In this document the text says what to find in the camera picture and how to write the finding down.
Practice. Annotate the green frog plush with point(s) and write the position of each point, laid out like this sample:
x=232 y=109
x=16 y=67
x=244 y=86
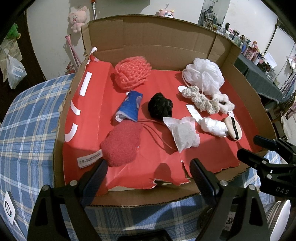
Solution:
x=13 y=32

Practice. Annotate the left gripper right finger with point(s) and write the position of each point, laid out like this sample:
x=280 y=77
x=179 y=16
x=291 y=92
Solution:
x=206 y=182

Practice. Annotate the blue plaid tablecloth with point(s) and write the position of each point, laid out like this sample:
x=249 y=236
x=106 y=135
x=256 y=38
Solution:
x=28 y=134

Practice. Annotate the pink bear plush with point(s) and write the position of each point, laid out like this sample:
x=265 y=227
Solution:
x=166 y=12

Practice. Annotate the black fuzzy pompom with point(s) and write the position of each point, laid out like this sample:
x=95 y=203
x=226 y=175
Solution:
x=160 y=107

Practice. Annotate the white cloth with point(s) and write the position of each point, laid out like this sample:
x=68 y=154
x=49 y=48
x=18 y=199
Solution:
x=214 y=127

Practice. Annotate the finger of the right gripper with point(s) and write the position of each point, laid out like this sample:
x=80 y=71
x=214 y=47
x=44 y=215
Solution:
x=260 y=164
x=285 y=149

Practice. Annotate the red mesh foam ball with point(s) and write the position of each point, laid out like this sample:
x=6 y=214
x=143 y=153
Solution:
x=131 y=72

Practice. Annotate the beige knitted cloth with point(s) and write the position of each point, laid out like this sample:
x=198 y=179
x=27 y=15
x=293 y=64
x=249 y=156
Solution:
x=200 y=100

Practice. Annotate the pink sticks bundle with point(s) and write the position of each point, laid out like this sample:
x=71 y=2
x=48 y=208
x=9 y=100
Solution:
x=74 y=53

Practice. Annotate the white bath loofah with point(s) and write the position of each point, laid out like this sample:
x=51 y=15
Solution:
x=204 y=74

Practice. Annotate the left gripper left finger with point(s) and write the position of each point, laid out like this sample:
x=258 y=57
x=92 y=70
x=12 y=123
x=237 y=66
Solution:
x=92 y=180

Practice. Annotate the white fluffy scrunchie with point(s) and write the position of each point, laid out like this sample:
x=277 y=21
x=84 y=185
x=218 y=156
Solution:
x=224 y=103

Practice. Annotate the beige powder puff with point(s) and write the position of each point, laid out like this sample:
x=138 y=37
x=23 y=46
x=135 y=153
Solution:
x=233 y=128

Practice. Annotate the cardboard box red lining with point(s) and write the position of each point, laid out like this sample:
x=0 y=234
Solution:
x=152 y=94

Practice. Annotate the wall mirror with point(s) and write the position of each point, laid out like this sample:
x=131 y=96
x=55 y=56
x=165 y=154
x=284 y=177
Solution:
x=215 y=10

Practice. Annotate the white wardrobe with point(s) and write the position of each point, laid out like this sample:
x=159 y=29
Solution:
x=281 y=47

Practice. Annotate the red sponge with cord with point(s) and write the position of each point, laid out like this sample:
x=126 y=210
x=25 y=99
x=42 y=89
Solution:
x=121 y=144

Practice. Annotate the tall jar dark contents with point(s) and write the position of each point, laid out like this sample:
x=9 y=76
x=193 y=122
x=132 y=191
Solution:
x=277 y=215

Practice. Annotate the blue cloth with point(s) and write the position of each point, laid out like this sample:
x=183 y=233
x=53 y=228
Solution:
x=129 y=108

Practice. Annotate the white plastic bag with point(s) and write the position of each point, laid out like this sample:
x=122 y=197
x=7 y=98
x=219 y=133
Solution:
x=15 y=71

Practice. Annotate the pink bunny plush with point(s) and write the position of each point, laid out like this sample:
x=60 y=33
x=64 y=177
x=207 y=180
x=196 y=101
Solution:
x=77 y=19

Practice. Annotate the white packet pouch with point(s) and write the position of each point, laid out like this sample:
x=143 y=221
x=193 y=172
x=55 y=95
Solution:
x=183 y=132

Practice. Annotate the white round-logo device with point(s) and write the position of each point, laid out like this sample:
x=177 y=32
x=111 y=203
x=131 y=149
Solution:
x=10 y=208

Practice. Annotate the black floral gift box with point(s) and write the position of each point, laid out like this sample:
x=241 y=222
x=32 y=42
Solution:
x=226 y=231

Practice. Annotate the red-tipped broom stick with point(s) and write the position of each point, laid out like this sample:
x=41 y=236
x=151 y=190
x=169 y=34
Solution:
x=93 y=5

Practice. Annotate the dark green covered table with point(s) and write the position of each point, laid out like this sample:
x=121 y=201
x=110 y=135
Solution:
x=258 y=79

